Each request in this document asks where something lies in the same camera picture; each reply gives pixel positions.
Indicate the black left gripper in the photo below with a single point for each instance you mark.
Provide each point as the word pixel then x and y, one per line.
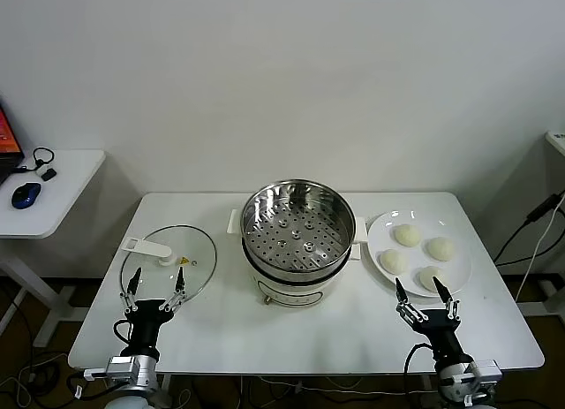
pixel 145 325

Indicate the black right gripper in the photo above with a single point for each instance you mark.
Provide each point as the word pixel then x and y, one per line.
pixel 441 334

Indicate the white steamed baozi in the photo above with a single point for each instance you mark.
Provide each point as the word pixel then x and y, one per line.
pixel 393 262
pixel 440 248
pixel 426 277
pixel 407 235

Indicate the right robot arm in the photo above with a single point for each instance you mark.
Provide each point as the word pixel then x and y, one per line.
pixel 454 382

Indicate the stainless steel steamer basket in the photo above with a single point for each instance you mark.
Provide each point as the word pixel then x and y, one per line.
pixel 300 232

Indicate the white round plate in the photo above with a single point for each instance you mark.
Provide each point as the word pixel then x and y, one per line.
pixel 459 272

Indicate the white side table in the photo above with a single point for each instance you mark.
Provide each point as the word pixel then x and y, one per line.
pixel 66 197

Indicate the white electric cooker pot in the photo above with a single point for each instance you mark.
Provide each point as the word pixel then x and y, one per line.
pixel 287 294

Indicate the small black device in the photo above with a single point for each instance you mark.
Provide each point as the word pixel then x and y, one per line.
pixel 48 175

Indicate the blue computer mouse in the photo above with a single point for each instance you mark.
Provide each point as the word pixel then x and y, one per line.
pixel 25 194

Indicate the white desk edge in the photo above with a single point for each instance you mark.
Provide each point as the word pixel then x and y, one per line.
pixel 557 140

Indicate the black laptop with red screen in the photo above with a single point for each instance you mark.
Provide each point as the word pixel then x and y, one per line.
pixel 6 139

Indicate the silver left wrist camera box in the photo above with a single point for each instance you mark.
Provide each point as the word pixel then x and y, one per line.
pixel 120 367

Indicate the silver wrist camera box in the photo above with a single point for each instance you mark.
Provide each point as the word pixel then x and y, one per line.
pixel 120 367
pixel 487 370

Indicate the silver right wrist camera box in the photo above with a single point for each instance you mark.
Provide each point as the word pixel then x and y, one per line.
pixel 487 370

